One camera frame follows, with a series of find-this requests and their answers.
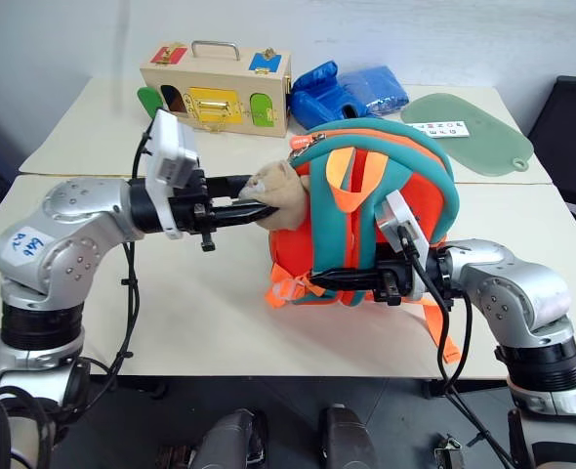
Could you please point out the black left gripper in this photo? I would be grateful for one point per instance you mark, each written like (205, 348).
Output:
(193, 215)

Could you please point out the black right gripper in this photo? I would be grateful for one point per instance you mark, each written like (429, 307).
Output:
(395, 278)

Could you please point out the beige soft box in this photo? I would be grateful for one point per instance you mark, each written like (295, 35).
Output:
(283, 195)

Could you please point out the orange and teal backpack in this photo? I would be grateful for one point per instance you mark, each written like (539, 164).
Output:
(415, 195)

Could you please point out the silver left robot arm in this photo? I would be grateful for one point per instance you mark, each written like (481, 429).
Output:
(63, 234)

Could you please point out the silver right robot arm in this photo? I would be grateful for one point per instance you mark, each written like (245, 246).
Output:
(522, 293)

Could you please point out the blue plastic bag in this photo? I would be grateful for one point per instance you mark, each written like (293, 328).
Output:
(312, 98)

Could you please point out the dark grey rounded shape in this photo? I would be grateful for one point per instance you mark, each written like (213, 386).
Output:
(349, 439)
(229, 439)

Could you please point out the white card with letters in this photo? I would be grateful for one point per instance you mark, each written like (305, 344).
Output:
(439, 128)

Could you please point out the blue folded cloth package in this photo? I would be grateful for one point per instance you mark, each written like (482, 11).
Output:
(376, 90)

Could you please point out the green silicone mat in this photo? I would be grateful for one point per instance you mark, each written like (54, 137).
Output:
(483, 141)

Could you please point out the small black metal clip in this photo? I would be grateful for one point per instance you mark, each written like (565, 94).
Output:
(448, 452)

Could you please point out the black chair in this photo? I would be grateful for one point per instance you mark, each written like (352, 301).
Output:
(571, 127)

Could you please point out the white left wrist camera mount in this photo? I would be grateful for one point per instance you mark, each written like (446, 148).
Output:
(171, 146)

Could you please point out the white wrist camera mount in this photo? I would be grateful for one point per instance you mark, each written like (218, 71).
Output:
(171, 146)
(407, 215)

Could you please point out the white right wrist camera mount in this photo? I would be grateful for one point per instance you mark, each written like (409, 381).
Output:
(407, 215)

